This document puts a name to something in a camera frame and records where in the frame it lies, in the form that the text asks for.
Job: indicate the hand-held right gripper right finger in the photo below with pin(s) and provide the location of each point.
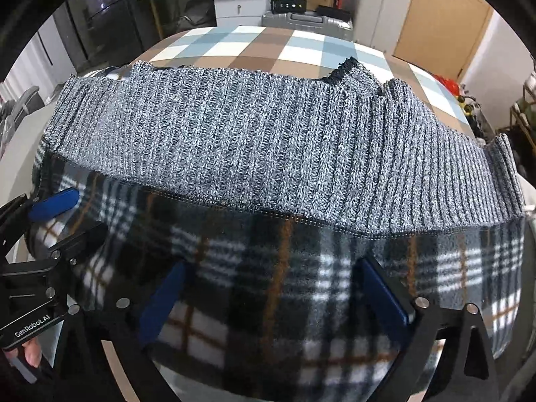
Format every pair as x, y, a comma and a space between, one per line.
385, 297

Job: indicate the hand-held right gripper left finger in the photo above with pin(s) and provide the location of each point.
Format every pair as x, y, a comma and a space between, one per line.
163, 301

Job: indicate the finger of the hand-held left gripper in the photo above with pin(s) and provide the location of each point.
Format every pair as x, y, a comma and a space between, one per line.
79, 243
54, 205

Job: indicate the plaid fleece jacket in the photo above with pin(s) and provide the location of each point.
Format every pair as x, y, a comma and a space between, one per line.
251, 155

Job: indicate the person's left hand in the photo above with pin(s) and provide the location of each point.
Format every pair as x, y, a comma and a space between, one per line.
31, 354

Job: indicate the grey chair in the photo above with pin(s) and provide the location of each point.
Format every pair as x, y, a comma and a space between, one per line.
21, 109

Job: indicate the black refrigerator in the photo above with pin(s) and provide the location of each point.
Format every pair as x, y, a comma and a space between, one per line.
104, 21

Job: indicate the yellow toy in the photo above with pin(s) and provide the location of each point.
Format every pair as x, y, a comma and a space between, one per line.
467, 104

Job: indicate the red plastic bag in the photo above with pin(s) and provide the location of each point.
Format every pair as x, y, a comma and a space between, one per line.
446, 83

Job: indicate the wooden shoe rack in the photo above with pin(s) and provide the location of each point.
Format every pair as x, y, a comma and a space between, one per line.
523, 109

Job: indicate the dark cloth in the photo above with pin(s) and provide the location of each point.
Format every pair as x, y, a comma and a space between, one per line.
199, 8

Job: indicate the checked bed sheet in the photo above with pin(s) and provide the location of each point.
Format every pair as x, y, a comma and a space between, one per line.
251, 46

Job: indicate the wooden door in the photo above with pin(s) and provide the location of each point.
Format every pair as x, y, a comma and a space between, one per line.
444, 29

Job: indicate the silver hard suitcase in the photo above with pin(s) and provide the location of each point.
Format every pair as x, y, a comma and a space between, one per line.
305, 23

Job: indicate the white hard suitcase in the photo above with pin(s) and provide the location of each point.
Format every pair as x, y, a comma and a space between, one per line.
385, 4

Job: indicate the tan box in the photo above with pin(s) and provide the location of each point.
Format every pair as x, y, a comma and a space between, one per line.
320, 0

